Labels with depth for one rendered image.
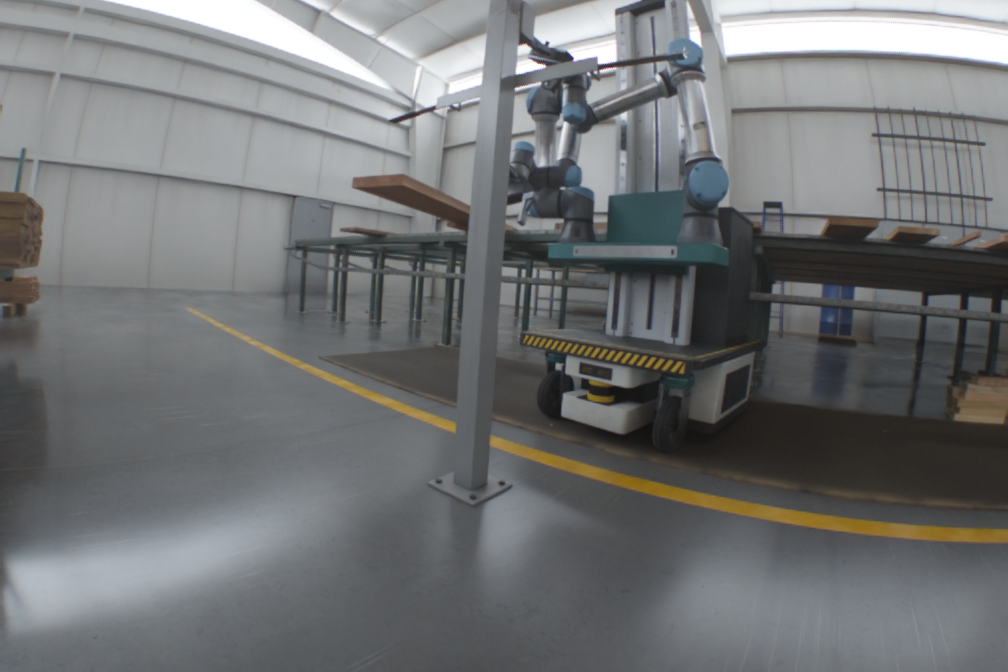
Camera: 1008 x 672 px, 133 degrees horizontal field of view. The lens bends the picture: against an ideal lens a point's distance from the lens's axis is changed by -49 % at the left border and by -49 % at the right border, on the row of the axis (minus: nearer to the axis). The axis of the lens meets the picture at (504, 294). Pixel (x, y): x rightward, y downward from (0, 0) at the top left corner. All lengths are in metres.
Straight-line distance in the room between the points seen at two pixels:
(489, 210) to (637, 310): 0.91
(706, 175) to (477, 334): 0.76
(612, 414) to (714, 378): 0.35
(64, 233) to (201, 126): 3.40
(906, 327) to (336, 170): 11.78
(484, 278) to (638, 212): 0.85
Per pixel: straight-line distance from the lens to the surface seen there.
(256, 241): 9.51
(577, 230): 1.62
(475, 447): 1.02
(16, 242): 2.86
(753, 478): 1.33
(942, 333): 8.28
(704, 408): 1.49
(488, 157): 0.99
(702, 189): 1.26
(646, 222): 1.62
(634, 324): 1.71
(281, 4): 10.92
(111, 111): 9.35
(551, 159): 1.72
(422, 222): 11.85
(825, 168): 8.74
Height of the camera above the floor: 0.50
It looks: 1 degrees down
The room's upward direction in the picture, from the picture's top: 4 degrees clockwise
